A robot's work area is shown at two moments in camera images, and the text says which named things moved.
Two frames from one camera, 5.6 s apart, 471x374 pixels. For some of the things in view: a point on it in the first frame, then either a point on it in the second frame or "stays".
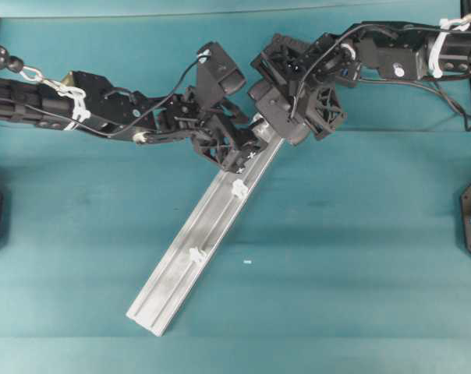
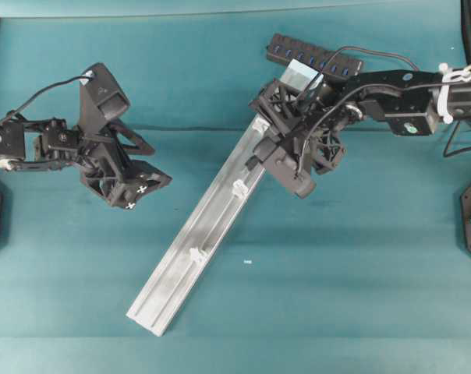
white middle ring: [239, 189] stays
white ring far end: [197, 255] stays
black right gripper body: [322, 68] -> [283, 107]
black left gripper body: [223, 133] -> [59, 144]
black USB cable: [469, 121] -> [366, 51]
